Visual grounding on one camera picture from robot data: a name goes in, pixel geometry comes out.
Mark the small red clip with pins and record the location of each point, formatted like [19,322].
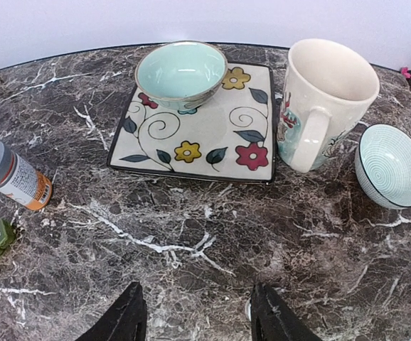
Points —
[406,72]

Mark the teal ribbed small bowl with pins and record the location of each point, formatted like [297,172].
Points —
[383,166]

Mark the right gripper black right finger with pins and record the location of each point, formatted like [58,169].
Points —
[272,319]

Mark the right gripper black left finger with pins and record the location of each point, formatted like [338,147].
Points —
[124,320]

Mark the floral square ceramic plate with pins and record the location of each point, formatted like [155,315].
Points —
[229,138]

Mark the cream floral ceramic mug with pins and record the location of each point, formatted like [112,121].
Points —
[327,89]

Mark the plain teal ceramic bowl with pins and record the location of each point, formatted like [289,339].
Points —
[182,75]

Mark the orange grey-capped pill bottle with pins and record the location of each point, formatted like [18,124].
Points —
[21,182]

